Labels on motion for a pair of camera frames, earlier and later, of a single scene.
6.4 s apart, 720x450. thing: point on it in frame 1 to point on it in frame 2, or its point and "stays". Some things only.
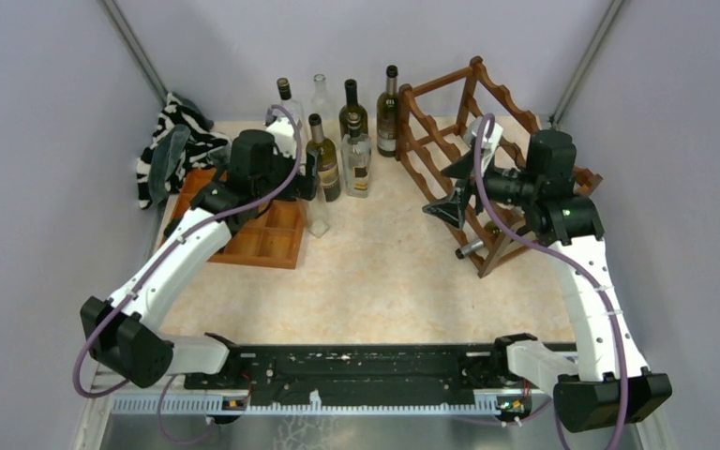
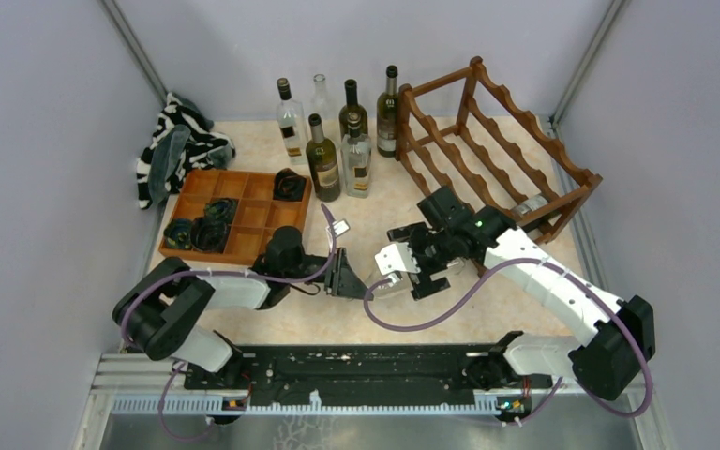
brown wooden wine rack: [466, 140] stays
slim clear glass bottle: [318, 213] to [367, 263]
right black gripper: [448, 209] to [422, 281]
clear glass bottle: [322, 103] stays
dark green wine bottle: [387, 115] stays
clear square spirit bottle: [295, 107] stays
